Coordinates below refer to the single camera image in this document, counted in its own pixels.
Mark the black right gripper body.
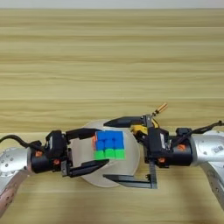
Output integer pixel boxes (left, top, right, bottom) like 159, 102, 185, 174
143, 114, 194, 190

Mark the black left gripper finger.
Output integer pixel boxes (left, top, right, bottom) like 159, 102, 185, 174
66, 159, 111, 179
65, 127, 102, 142

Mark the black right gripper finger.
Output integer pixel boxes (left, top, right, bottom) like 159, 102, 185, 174
102, 173, 153, 189
102, 115, 147, 129

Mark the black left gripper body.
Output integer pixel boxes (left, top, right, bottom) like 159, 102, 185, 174
30, 139, 74, 178

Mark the yellow tape measure black strap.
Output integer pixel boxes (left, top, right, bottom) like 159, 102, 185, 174
129, 117, 160, 142

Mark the multicolour puzzle cube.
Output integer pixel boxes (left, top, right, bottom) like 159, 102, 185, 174
91, 129, 127, 161

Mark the round white plate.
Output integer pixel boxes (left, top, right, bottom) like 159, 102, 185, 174
69, 119, 141, 188

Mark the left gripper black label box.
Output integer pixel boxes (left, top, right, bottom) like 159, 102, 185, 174
45, 129, 68, 160

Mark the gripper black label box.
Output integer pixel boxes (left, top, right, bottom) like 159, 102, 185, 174
45, 129, 68, 160
148, 127, 172, 160

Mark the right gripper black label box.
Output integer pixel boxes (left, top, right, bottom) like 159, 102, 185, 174
148, 127, 172, 160

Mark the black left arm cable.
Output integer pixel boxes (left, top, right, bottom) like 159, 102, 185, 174
0, 134, 44, 151

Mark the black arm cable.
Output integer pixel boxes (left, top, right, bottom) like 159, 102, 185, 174
0, 134, 44, 151
174, 120, 224, 138

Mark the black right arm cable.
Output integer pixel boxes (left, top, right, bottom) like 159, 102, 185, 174
174, 120, 224, 138

